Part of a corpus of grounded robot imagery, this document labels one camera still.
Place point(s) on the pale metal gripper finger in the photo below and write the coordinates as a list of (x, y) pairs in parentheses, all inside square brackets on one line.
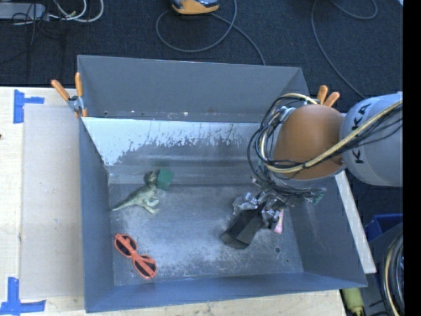
[(271, 216), (246, 203)]

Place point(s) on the small pink thing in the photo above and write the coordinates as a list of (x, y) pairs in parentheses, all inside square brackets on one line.
[(279, 225)]

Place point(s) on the black flat box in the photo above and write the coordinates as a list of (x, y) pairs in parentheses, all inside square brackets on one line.
[(241, 230)]

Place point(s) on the grey metal bin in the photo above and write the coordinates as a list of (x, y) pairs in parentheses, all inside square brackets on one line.
[(197, 235)]

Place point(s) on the dark green cube block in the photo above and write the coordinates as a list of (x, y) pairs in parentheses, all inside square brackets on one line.
[(164, 178)]

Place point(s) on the green toy dinosaur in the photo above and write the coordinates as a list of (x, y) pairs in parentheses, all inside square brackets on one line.
[(142, 197)]

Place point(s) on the red sunglasses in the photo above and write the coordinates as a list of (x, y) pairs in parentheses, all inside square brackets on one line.
[(135, 256)]

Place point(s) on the pale wood flat board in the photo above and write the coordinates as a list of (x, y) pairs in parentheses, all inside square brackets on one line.
[(49, 193)]

